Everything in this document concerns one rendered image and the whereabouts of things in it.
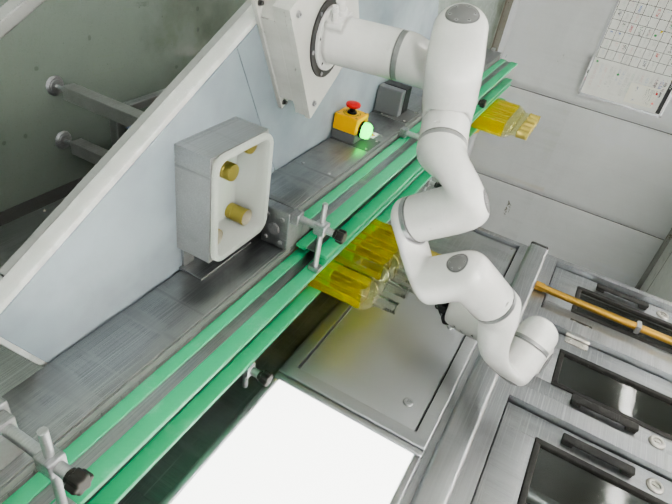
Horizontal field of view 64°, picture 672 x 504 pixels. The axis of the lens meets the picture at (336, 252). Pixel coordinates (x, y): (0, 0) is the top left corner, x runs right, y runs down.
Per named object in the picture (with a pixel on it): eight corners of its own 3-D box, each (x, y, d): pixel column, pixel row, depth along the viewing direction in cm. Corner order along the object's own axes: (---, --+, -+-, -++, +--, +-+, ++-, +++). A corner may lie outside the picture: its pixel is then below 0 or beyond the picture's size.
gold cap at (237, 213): (245, 227, 113) (228, 220, 114) (253, 213, 113) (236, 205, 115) (239, 222, 109) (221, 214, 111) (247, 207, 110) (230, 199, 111)
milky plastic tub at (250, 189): (178, 249, 105) (213, 267, 102) (175, 143, 92) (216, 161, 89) (233, 213, 118) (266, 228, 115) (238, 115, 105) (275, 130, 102)
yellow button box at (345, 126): (329, 136, 147) (353, 145, 145) (333, 110, 143) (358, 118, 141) (341, 128, 153) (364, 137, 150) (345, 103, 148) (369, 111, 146)
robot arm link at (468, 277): (519, 241, 100) (447, 255, 109) (464, 167, 88) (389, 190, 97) (512, 319, 91) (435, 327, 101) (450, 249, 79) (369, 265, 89)
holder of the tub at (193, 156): (177, 269, 108) (208, 285, 106) (174, 143, 92) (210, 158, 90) (230, 232, 121) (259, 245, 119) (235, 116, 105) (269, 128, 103)
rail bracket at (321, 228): (284, 259, 119) (333, 282, 115) (291, 193, 109) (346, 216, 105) (291, 253, 121) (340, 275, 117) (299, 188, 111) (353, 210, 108)
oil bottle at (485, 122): (456, 122, 220) (523, 145, 212) (460, 109, 217) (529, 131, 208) (460, 118, 225) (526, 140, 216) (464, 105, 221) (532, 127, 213)
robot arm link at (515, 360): (487, 274, 100) (533, 327, 112) (446, 329, 99) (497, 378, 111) (523, 289, 93) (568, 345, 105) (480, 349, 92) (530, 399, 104)
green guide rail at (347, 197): (299, 218, 117) (331, 232, 115) (299, 215, 117) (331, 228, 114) (500, 60, 249) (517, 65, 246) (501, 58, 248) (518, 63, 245)
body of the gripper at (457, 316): (496, 338, 123) (455, 311, 128) (511, 304, 117) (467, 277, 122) (479, 353, 118) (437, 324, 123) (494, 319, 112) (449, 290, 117)
